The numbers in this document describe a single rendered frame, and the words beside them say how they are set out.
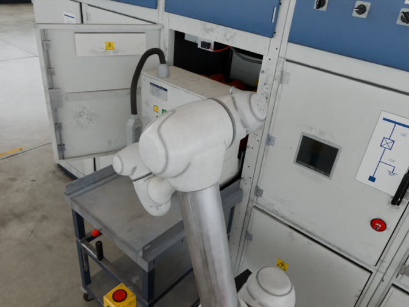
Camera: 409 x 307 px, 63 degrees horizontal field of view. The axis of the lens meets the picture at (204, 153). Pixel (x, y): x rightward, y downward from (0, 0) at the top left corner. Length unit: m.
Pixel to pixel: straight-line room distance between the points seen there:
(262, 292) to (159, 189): 0.48
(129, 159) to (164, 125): 0.58
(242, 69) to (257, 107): 1.58
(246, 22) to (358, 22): 0.45
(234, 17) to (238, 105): 0.84
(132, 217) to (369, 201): 1.02
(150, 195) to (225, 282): 0.49
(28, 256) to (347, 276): 2.06
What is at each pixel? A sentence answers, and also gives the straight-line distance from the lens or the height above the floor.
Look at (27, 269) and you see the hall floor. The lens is 2.65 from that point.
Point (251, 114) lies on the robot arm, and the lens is 0.77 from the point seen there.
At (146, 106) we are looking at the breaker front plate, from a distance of 1.75.
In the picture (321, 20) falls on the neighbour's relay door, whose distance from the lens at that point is 1.38.
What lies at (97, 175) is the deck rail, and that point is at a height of 0.88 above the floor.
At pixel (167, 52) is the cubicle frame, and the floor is 1.44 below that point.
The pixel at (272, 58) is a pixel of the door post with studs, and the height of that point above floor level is 1.57.
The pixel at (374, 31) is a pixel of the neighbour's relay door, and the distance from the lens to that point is 1.33.
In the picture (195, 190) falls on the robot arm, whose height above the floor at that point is 1.48.
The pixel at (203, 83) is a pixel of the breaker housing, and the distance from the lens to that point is 1.63.
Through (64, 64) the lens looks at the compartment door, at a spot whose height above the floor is 1.39.
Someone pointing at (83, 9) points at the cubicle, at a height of 1.54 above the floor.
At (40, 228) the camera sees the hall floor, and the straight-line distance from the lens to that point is 2.91.
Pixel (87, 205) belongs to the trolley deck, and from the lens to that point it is 1.70.
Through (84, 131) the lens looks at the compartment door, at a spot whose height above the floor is 1.01.
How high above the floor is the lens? 1.92
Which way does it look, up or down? 31 degrees down
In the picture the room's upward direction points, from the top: 6 degrees clockwise
